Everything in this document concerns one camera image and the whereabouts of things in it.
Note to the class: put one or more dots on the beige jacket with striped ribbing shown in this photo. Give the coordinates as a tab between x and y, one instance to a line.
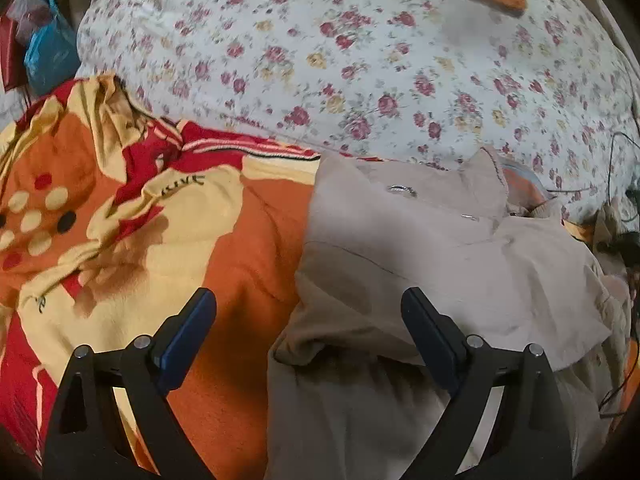
400	240

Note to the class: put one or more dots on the pink plastic bag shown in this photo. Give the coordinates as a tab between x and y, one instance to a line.
31	10

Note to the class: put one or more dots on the orange red printed blanket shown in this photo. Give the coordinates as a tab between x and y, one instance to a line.
240	240

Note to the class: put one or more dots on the blue plastic bag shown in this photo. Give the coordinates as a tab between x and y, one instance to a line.
50	50

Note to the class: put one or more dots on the white floral quilt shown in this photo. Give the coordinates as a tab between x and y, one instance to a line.
300	60

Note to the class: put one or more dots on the red flat box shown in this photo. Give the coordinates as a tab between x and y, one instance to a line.
11	55

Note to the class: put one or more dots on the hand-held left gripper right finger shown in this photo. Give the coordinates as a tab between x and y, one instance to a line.
429	340

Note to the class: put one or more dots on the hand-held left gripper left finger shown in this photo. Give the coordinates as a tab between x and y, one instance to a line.
186	340

